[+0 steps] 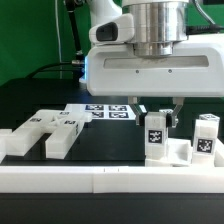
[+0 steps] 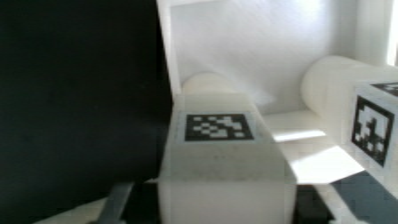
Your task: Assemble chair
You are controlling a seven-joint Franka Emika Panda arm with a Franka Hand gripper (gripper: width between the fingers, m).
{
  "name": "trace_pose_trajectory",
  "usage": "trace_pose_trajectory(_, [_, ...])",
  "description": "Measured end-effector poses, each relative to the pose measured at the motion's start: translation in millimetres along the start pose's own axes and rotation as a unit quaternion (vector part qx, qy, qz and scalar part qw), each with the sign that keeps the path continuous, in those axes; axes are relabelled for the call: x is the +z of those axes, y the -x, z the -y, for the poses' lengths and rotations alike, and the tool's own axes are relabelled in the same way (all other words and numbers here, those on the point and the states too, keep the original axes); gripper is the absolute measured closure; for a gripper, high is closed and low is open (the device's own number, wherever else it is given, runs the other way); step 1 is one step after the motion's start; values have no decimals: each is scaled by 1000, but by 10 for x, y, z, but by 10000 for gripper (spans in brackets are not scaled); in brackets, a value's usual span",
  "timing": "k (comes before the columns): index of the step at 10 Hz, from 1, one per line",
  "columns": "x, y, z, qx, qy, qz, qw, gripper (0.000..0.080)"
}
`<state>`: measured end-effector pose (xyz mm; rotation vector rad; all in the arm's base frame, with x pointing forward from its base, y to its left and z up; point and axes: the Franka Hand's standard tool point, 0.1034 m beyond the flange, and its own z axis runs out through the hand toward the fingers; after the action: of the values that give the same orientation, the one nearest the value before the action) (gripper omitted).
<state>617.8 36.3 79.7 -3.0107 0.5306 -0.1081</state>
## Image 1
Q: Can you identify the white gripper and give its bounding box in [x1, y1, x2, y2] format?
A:
[87, 43, 224, 128]

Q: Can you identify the white chair seat plate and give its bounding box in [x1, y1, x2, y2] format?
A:
[145, 138, 224, 167]

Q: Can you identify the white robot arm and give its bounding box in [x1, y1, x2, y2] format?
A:
[65, 0, 224, 126]

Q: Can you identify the white chair back part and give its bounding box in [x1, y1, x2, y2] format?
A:
[6, 109, 92, 159]

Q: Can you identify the white tagged cube middle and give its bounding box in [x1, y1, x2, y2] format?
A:
[159, 109, 173, 114]

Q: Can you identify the white tagged cube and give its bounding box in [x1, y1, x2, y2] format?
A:
[159, 109, 173, 114]
[199, 114, 220, 122]

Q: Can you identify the paper sheet with tags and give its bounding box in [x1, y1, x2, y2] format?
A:
[64, 104, 136, 120]

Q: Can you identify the white tagged cube far right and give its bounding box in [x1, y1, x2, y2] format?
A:
[199, 114, 220, 122]

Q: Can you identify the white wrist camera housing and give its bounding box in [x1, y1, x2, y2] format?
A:
[89, 13, 135, 44]

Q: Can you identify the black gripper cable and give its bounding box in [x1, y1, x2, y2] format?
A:
[186, 0, 224, 36]

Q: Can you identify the black cable on table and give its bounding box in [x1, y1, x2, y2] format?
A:
[25, 60, 88, 80]

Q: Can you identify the white hanging cable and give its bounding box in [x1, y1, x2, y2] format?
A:
[54, 0, 64, 80]

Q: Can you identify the white left fence rail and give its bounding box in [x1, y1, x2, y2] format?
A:
[0, 129, 12, 163]

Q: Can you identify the white fence rail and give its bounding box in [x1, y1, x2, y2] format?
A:
[0, 166, 224, 193]
[0, 129, 12, 163]

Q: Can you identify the white front fence rail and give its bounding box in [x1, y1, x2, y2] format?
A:
[0, 166, 224, 193]

